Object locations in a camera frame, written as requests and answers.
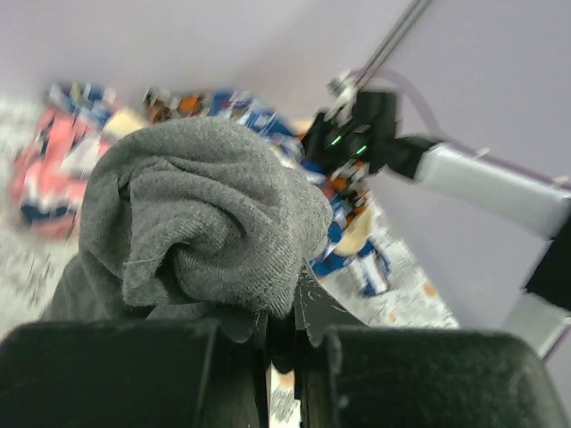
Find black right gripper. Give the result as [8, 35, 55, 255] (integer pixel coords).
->
[302, 111, 370, 175]

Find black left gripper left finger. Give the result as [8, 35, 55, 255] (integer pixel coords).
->
[1, 310, 269, 427]

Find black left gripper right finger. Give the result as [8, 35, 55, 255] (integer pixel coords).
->
[294, 267, 558, 427]

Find grey knit cloth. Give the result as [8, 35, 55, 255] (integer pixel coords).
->
[43, 117, 332, 321]

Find blue white red patterned cloth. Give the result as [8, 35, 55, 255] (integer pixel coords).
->
[47, 91, 389, 319]

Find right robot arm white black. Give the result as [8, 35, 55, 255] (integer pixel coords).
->
[302, 90, 570, 358]

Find cream cloth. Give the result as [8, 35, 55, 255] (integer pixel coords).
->
[103, 109, 373, 257]

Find black orange grey patterned cloth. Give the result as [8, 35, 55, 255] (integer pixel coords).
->
[143, 88, 212, 123]

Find pink navy patterned cloth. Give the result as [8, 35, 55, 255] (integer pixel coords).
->
[7, 107, 114, 240]

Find floral table mat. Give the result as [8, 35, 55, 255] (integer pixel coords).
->
[1, 96, 459, 334]

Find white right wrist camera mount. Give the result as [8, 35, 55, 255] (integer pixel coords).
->
[326, 70, 358, 125]

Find right aluminium frame post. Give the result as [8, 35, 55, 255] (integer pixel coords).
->
[358, 0, 433, 85]

